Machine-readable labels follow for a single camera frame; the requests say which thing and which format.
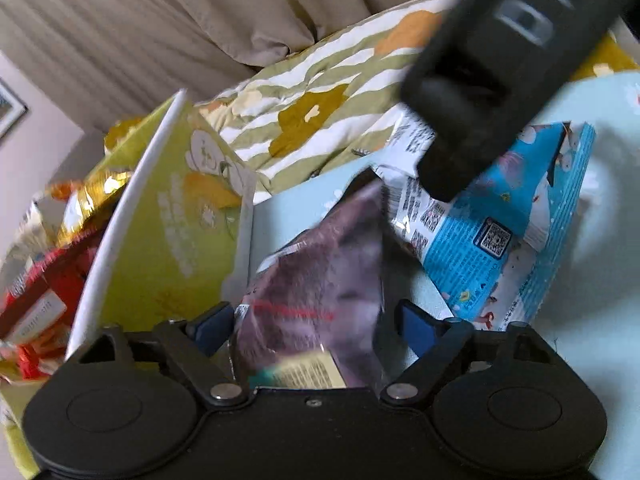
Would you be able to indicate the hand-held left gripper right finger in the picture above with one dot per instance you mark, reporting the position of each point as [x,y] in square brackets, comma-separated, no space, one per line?
[415,327]

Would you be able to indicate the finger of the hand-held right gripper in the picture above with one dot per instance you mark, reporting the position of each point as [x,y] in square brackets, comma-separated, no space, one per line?
[460,165]

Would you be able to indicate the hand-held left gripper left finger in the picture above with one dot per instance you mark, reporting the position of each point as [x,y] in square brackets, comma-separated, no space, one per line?
[212,325]

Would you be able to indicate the blue white snack bag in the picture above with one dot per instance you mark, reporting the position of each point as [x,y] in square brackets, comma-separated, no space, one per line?
[475,245]

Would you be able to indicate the green snack packet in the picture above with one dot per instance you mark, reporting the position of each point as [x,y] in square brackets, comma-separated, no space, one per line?
[170,230]

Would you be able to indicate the brown purple snack bag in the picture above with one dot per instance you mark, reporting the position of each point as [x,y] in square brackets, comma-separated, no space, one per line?
[320,280]

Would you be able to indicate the gold foil snack bag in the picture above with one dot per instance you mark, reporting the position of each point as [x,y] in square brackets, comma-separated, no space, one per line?
[90,205]

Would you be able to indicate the red snack bag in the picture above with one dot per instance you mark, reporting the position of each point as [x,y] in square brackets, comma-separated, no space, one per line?
[40,305]

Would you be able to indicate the orange white chip bag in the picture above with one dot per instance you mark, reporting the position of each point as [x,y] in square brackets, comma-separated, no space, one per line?
[45,210]

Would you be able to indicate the green striped floral blanket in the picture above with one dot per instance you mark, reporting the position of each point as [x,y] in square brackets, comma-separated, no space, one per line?
[320,110]

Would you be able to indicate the beige draped fabric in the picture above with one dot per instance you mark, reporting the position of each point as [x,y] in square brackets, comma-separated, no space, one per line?
[175,15]

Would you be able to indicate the framed wall picture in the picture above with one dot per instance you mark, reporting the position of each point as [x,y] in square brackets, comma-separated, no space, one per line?
[9,107]

